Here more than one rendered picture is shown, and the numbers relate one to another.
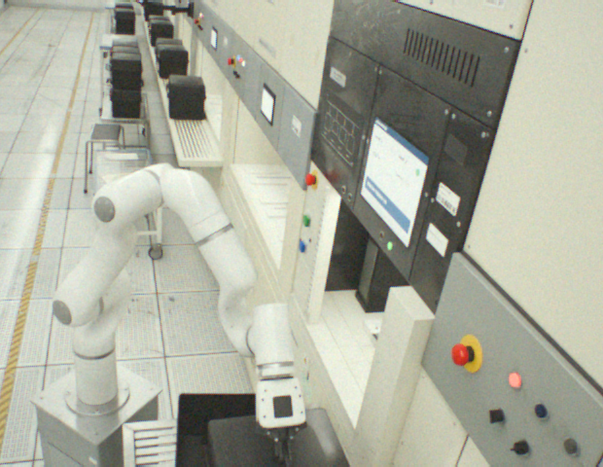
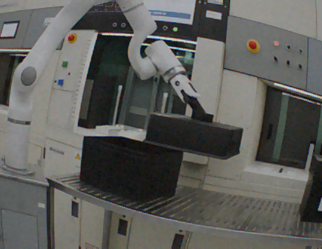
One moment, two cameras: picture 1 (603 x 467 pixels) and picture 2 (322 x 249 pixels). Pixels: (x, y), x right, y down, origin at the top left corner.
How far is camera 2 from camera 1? 1.59 m
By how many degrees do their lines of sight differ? 53
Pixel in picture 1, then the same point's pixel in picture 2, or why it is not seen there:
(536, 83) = not seen: outside the picture
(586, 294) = (284, 12)
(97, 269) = (53, 41)
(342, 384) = not seen: hidden behind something
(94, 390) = (24, 155)
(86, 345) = (26, 111)
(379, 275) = (94, 98)
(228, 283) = (150, 25)
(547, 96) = not seen: outside the picture
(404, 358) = (220, 62)
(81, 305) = (41, 67)
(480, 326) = (254, 34)
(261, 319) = (161, 46)
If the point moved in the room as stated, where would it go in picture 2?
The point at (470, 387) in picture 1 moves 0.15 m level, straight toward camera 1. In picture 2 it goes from (257, 58) to (276, 61)
